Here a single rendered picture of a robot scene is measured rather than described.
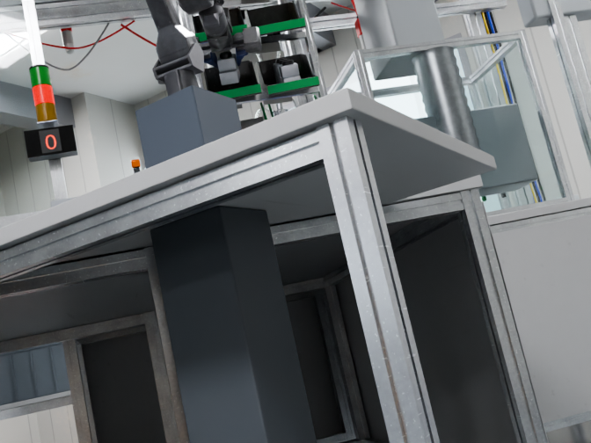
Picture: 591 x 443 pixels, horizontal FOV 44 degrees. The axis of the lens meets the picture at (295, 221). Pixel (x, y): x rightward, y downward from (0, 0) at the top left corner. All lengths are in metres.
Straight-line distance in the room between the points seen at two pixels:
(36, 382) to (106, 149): 3.04
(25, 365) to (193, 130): 2.45
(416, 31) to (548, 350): 1.25
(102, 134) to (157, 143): 4.94
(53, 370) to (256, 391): 2.44
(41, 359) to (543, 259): 2.26
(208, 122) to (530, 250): 1.52
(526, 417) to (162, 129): 0.98
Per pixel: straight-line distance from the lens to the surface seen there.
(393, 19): 2.90
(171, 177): 1.07
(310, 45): 2.06
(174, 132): 1.37
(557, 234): 2.68
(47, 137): 1.98
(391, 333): 0.91
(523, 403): 1.73
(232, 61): 1.84
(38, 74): 2.05
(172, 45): 1.49
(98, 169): 6.16
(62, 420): 6.49
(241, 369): 1.27
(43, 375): 3.65
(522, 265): 2.59
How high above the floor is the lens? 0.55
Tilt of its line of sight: 10 degrees up
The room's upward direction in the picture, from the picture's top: 13 degrees counter-clockwise
